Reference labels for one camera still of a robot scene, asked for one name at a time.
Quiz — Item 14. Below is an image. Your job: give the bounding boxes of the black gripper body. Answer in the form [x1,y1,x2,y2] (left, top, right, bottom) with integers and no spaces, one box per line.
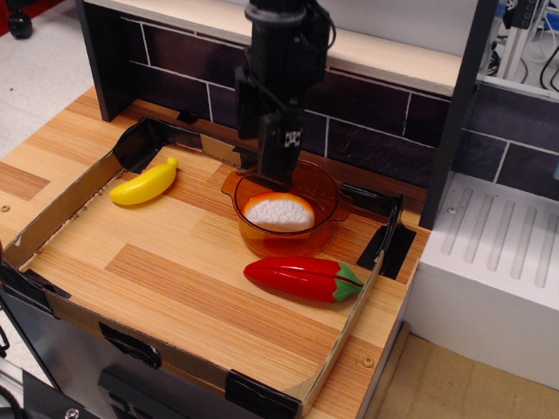
[235,8,336,139]

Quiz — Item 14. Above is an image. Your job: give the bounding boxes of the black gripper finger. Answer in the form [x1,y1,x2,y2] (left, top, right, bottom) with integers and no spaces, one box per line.
[257,110,304,191]

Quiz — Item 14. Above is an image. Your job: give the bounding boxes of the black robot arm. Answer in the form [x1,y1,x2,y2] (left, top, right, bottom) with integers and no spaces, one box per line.
[235,1,336,192]

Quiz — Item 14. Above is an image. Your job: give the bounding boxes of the orange transparent plastic pot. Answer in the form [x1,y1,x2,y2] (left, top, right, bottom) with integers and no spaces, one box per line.
[222,160,352,257]

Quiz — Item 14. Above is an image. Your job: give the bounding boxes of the cardboard fence with black tape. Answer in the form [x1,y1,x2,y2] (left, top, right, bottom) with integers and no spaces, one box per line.
[1,114,407,418]

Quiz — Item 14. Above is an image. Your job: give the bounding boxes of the light wooden shelf ledge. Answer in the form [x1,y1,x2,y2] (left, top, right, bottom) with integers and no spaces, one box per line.
[87,1,462,97]

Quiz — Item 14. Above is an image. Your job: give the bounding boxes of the yellow toy banana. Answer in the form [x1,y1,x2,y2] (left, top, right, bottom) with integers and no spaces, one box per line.
[109,157,179,206]

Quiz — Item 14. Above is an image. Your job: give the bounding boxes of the red toy chili pepper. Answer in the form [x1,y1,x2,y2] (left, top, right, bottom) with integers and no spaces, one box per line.
[244,258,365,303]

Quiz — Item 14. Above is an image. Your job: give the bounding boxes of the white sink drainboard unit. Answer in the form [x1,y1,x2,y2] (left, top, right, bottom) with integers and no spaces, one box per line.
[405,175,558,388]

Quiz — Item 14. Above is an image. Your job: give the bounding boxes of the black caster wheel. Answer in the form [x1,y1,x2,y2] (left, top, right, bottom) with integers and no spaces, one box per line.
[5,0,33,39]

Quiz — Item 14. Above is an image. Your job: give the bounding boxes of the dark grey vertical post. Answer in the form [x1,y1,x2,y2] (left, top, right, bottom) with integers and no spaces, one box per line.
[419,1,498,230]

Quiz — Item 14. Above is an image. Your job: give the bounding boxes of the dark grey left post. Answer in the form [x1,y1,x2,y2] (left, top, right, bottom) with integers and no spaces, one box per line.
[76,1,136,122]

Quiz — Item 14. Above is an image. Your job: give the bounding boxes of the white metal frame with cables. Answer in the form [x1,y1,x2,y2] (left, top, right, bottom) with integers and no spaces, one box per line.
[476,1,558,101]

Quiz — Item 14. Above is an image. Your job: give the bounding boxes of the black bracket with screw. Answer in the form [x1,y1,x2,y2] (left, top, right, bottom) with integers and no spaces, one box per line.
[21,365,176,419]

